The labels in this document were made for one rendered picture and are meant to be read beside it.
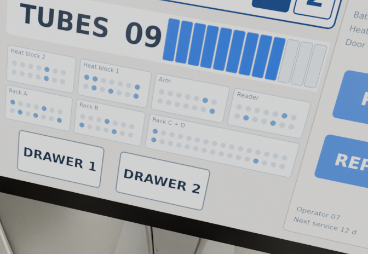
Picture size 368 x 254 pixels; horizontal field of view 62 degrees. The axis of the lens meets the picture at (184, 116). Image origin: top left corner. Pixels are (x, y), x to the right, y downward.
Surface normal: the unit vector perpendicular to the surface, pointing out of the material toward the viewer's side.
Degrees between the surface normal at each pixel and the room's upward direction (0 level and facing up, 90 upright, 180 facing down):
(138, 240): 5
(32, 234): 0
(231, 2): 50
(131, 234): 5
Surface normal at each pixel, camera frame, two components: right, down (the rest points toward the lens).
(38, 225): 0.06, -0.59
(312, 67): -0.11, 0.22
